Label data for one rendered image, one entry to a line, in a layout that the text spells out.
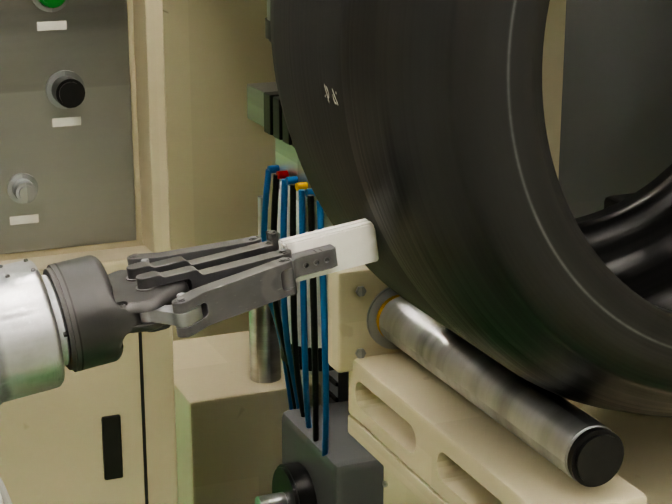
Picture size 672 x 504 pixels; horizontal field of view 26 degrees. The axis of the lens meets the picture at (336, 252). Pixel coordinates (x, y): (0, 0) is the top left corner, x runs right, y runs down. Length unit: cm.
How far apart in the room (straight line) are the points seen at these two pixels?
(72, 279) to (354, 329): 42
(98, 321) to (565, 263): 31
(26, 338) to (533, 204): 34
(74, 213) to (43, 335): 62
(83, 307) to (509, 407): 35
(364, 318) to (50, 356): 45
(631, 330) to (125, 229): 71
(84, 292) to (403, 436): 41
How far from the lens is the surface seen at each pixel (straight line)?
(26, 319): 96
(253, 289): 99
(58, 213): 156
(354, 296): 133
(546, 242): 98
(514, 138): 95
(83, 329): 97
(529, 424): 110
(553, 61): 140
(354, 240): 105
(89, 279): 97
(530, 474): 112
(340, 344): 134
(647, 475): 128
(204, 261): 103
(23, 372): 96
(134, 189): 158
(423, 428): 122
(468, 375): 119
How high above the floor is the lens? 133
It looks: 16 degrees down
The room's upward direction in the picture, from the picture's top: straight up
